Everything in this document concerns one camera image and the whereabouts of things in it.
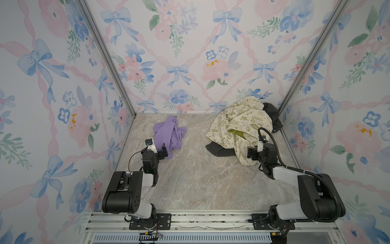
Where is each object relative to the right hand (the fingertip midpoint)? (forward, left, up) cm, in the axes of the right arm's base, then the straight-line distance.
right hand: (256, 146), depth 94 cm
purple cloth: (+9, +56, -1) cm, 57 cm away
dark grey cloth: (+1, +23, -6) cm, 23 cm away
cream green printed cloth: (+14, +12, +4) cm, 19 cm away
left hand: (-1, +61, +4) cm, 61 cm away
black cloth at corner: (+30, -20, -1) cm, 36 cm away
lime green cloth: (+8, +10, +2) cm, 13 cm away
